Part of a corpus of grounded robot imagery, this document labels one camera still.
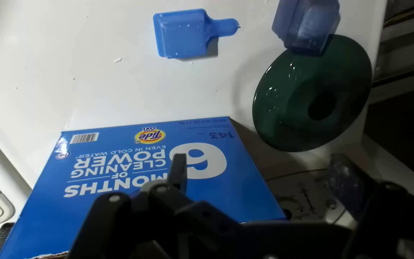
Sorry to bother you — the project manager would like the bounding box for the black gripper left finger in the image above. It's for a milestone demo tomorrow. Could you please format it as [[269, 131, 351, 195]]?
[[68, 152, 242, 259]]

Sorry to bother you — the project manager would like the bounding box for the translucent blue plastic cup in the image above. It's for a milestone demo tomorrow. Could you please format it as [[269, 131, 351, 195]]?
[[271, 0, 343, 56]]

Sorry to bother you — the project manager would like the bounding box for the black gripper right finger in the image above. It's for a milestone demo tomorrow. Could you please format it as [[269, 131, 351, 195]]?
[[328, 152, 414, 259]]

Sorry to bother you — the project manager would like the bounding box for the blue plastic measuring cup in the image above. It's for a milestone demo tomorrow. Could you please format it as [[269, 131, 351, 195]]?
[[153, 7, 242, 60]]

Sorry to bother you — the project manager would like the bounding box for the white washing machine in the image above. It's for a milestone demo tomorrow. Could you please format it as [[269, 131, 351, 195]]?
[[0, 0, 414, 259]]

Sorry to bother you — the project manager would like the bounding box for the blue Tide detergent box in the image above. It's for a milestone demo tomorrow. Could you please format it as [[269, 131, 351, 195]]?
[[0, 115, 288, 259]]

